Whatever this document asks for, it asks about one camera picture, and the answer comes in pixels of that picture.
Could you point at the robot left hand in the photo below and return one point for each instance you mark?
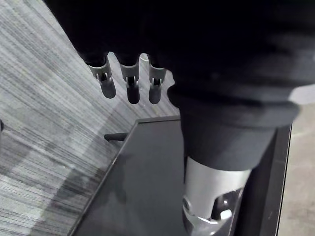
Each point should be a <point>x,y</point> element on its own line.
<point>197,61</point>

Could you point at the black glossy washtable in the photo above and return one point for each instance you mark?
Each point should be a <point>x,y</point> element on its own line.
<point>147,186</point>

